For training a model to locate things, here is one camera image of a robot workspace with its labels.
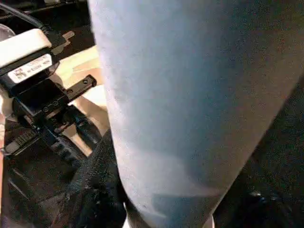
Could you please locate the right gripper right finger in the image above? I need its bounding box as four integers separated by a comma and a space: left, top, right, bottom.
212, 152, 304, 228

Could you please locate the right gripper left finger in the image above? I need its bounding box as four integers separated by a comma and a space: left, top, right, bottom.
59, 130, 128, 228

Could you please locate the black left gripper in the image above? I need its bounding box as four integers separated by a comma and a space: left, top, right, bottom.
0, 75, 97, 167

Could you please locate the white plastic table top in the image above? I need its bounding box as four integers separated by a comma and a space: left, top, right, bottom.
57, 45, 107, 155

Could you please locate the white plastic table leg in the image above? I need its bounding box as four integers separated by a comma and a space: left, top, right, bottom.
86, 0, 304, 228

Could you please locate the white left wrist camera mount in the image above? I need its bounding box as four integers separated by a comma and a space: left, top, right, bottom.
0, 28, 60, 95

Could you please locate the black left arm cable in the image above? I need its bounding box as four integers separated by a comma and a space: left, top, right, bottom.
0, 3, 52, 36

